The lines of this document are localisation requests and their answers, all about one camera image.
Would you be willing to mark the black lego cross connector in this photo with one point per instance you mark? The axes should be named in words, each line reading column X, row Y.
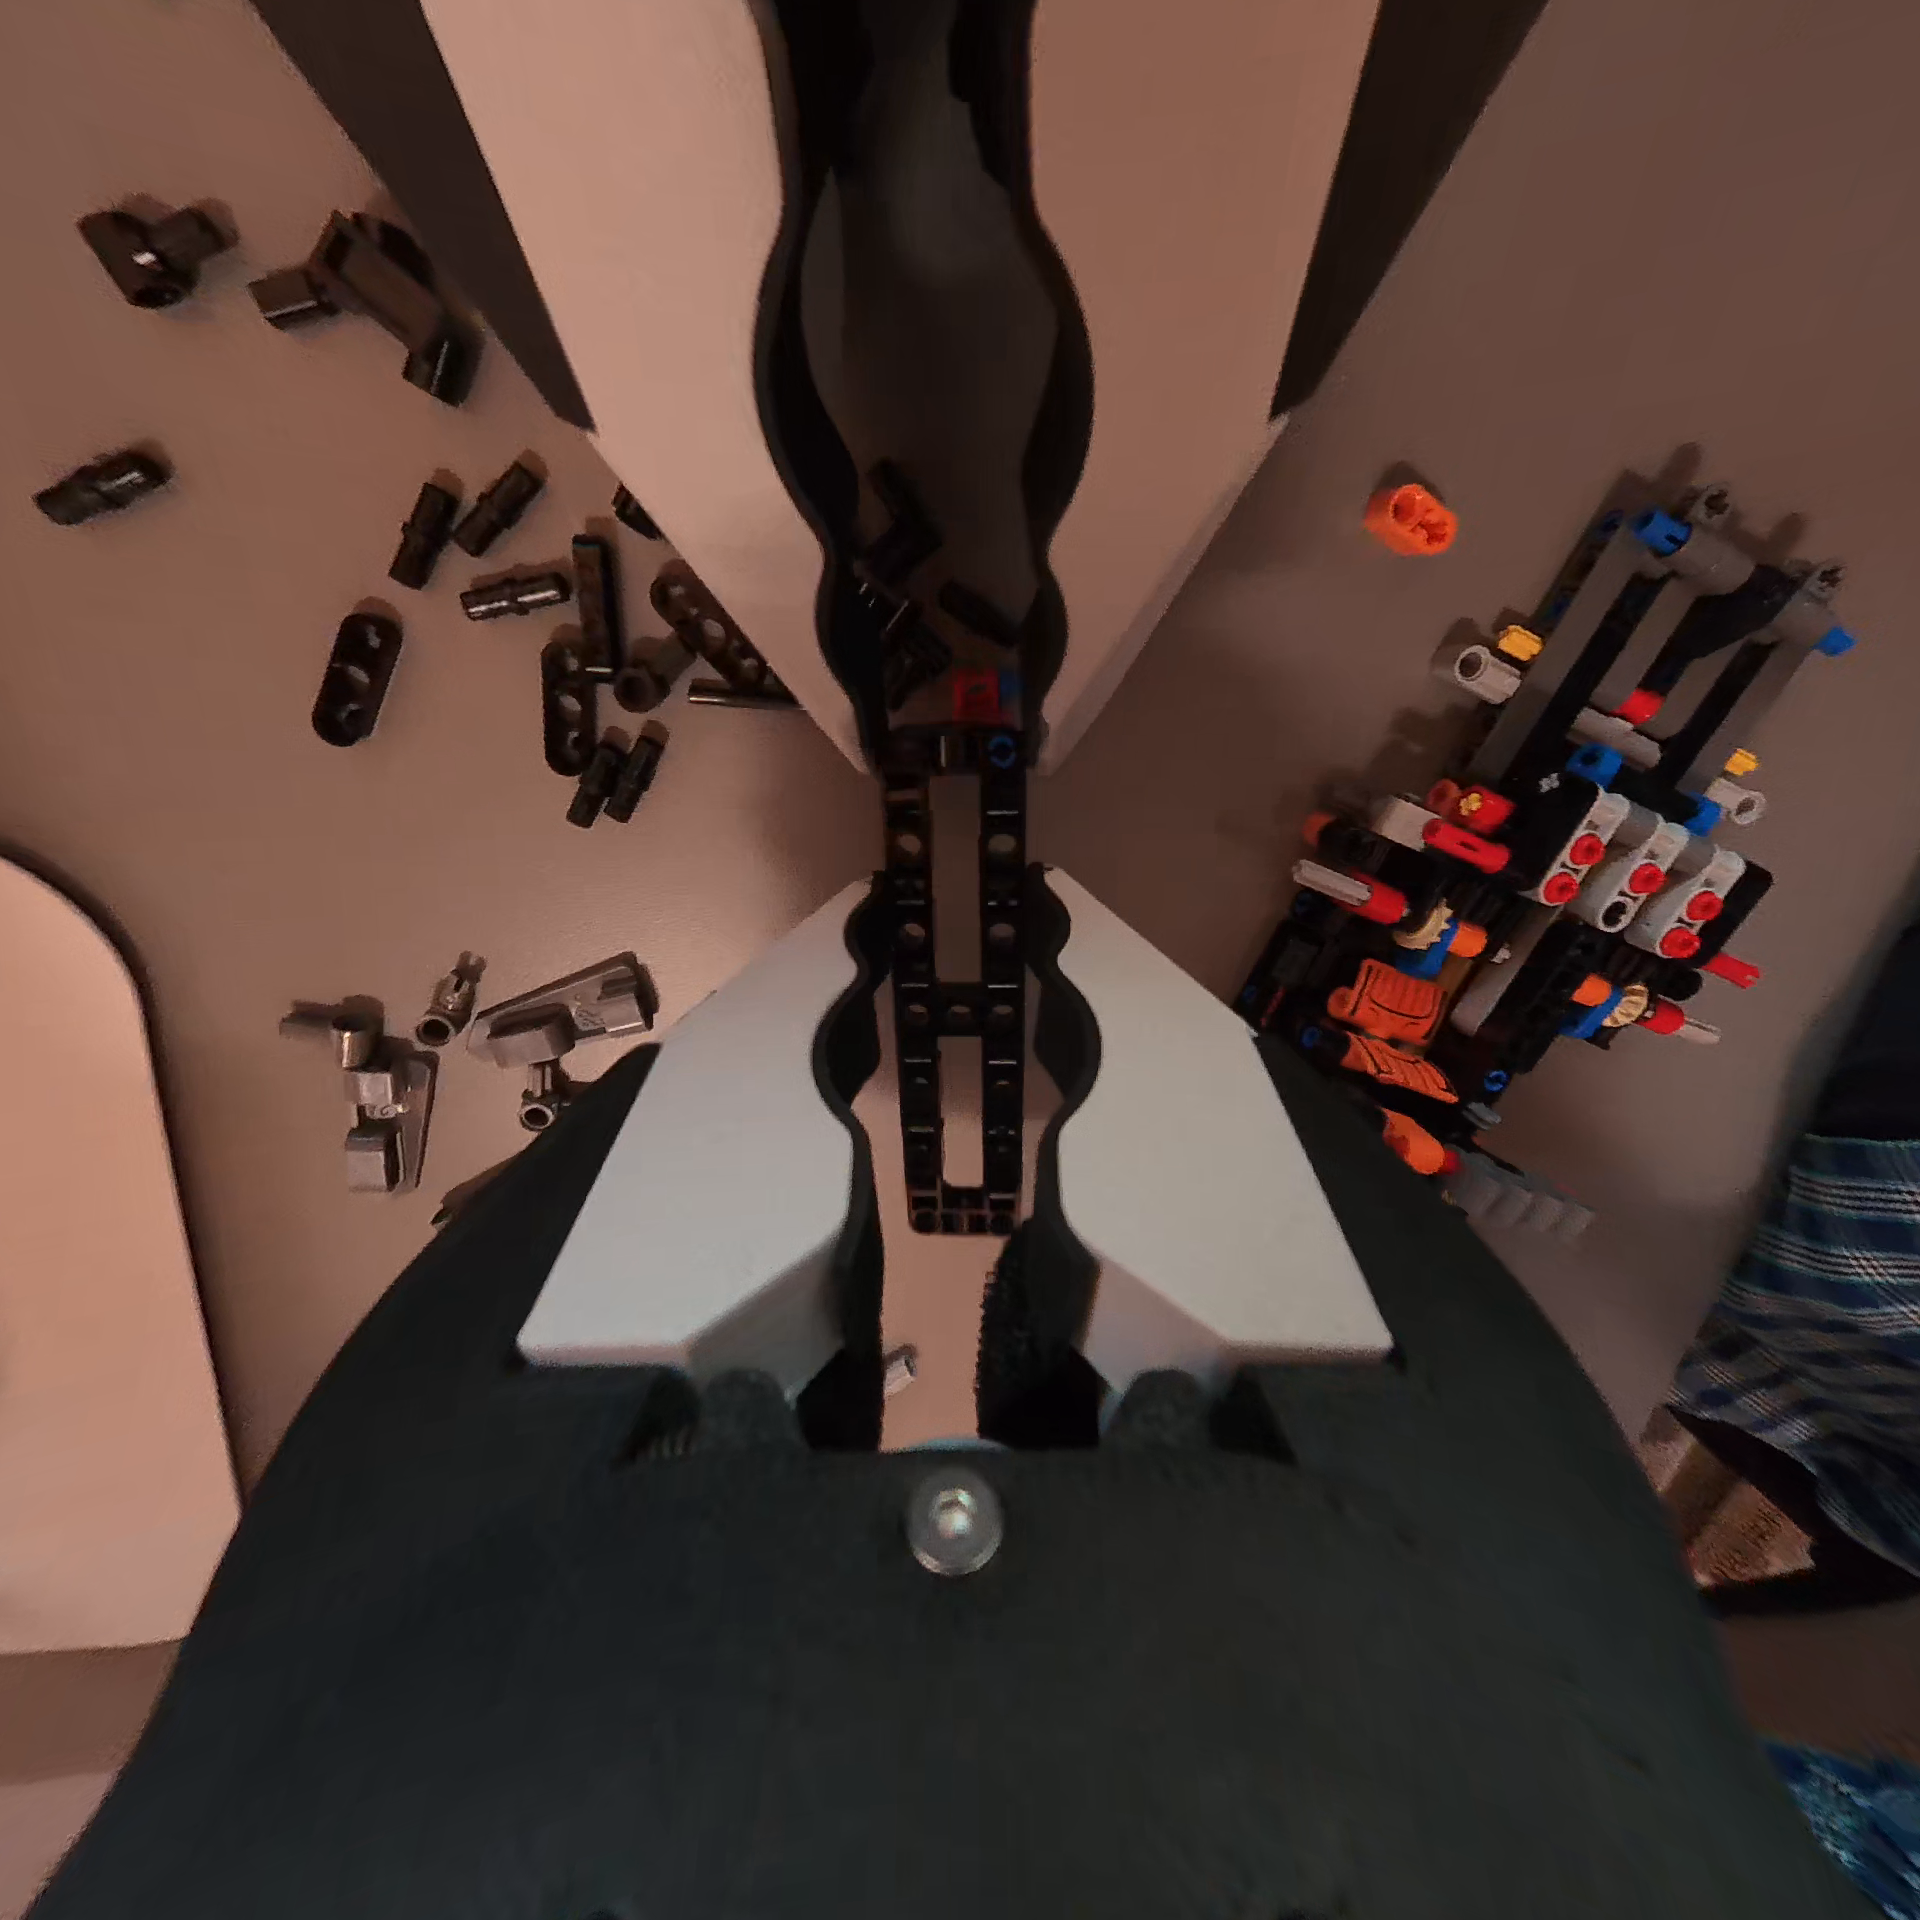
column 151, row 253

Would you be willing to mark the small red lego piece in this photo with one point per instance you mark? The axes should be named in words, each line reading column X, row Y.
column 974, row 693

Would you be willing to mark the brown cardboard box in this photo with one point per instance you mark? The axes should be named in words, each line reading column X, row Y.
column 1740, row 1530

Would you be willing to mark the pile of black lego pieces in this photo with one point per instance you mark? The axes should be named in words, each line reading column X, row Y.
column 518, row 590

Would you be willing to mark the short black lego pin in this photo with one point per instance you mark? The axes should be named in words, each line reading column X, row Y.
column 103, row 486

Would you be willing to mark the small grey lego bush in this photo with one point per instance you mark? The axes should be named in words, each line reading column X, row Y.
column 900, row 1369

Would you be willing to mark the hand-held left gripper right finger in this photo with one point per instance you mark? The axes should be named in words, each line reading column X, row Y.
column 1215, row 1200

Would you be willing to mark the white plastic tray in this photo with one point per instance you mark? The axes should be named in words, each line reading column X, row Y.
column 91, row 1275

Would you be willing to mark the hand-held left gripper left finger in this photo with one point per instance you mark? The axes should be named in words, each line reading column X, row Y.
column 705, row 1185

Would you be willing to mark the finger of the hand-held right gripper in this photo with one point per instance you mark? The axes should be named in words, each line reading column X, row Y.
column 630, row 224
column 1200, row 224

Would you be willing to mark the pile of grey lego pieces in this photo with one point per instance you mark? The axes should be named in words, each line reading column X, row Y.
column 563, row 1012

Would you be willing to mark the blue plaid cloth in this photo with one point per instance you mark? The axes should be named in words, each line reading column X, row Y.
column 1831, row 1275

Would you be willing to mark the orange lego connector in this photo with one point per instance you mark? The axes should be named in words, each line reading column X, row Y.
column 1410, row 518

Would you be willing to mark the black lego frame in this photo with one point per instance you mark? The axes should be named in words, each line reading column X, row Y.
column 908, row 960

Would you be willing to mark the multicoloured lego model assembly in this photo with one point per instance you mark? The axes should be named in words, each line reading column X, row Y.
column 1530, row 930

